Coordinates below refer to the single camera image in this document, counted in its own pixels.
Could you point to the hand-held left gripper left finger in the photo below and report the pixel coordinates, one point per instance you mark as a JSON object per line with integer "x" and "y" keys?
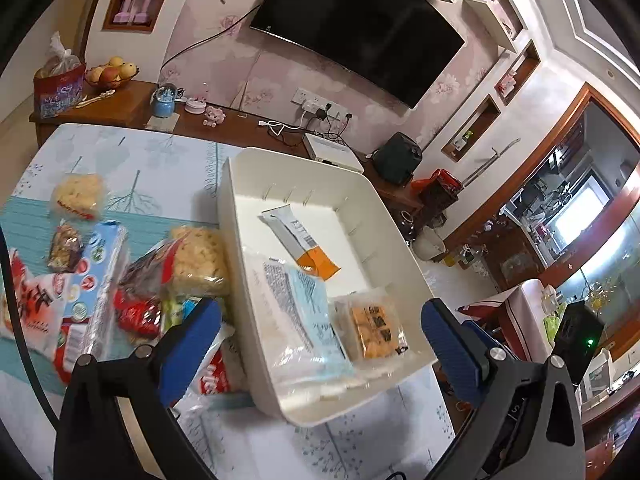
{"x": 192, "y": 345}

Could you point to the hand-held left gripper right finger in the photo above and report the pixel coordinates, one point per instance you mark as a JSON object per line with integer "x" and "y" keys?
{"x": 450, "y": 350}

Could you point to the red candy packet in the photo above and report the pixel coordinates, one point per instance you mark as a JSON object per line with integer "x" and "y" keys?
{"x": 137, "y": 317}

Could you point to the blue biscuit pack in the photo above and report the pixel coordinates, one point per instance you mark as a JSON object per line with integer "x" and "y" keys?
{"x": 97, "y": 270}

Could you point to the dark nut snack packet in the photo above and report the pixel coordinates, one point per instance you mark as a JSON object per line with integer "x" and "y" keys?
{"x": 65, "y": 250}

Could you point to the white plastic storage bin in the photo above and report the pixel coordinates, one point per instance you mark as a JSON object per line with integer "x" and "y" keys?
{"x": 350, "y": 225}

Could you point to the large white red snack bag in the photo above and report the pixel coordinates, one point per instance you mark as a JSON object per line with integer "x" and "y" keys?
{"x": 30, "y": 310}

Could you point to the rice cracker packet red label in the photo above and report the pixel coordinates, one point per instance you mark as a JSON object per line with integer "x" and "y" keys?
{"x": 77, "y": 195}

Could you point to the red white chair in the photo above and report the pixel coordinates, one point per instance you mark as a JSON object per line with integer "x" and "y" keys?
{"x": 520, "y": 310}

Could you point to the orange cracker packet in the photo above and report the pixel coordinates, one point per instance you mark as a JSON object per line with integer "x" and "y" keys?
{"x": 372, "y": 327}

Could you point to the white bucket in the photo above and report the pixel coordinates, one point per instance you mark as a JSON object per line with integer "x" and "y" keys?
{"x": 429, "y": 245}

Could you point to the light blue clear packet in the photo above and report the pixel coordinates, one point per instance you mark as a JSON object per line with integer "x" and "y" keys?
{"x": 295, "y": 305}

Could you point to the white orange bar packet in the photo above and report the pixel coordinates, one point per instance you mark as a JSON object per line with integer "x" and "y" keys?
{"x": 292, "y": 232}

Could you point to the white router box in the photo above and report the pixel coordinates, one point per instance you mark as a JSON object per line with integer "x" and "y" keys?
{"x": 332, "y": 152}

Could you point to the pink figurine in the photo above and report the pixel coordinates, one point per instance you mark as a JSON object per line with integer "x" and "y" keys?
{"x": 214, "y": 116}

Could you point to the pink music box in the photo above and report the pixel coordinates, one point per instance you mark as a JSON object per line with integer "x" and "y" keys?
{"x": 195, "y": 106}

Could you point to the wooden cabinet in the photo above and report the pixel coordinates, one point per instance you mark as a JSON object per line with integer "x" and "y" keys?
{"x": 120, "y": 105}

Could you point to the white spoon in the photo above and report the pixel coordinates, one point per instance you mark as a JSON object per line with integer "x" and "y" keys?
{"x": 92, "y": 98}

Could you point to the fruit bowl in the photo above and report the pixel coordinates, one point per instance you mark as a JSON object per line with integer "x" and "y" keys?
{"x": 112, "y": 75}

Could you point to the red gift bag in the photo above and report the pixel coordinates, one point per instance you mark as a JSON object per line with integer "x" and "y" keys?
{"x": 60, "y": 95}

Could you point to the pink dumbbell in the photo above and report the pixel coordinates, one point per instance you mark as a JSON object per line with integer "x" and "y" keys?
{"x": 146, "y": 2}
{"x": 125, "y": 2}

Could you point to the white wall outlets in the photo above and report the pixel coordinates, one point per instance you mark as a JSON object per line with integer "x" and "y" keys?
{"x": 310, "y": 100}

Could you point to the black wall television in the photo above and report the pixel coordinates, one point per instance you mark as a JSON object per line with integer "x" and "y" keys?
{"x": 360, "y": 20}

